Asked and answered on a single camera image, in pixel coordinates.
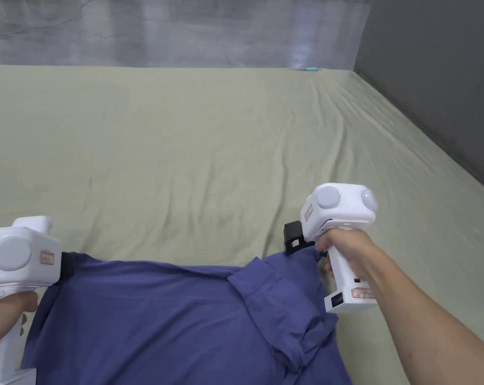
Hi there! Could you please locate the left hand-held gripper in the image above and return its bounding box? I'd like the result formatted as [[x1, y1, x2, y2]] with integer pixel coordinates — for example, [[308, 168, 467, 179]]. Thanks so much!
[[0, 216, 78, 385]]

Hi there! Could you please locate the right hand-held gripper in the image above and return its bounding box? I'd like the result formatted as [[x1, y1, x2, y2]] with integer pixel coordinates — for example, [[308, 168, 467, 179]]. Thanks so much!
[[283, 182, 377, 315]]

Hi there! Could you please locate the dark blue shirt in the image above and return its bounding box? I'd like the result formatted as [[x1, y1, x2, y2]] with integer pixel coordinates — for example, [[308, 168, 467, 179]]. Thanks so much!
[[20, 248, 354, 385]]

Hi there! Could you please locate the person's right forearm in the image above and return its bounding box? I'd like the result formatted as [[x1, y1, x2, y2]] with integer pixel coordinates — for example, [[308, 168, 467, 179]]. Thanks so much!
[[356, 240, 484, 385]]

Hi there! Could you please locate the person's right hand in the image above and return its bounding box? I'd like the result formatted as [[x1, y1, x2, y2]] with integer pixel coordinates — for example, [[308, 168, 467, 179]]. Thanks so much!
[[314, 230, 376, 285]]

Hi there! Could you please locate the person's left hand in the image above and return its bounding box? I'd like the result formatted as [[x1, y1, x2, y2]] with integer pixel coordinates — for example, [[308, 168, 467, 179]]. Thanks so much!
[[0, 290, 39, 365]]

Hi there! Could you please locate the bed with pale green sheet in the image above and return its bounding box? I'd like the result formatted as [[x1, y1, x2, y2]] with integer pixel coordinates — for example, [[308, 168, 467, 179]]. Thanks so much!
[[0, 64, 484, 385]]

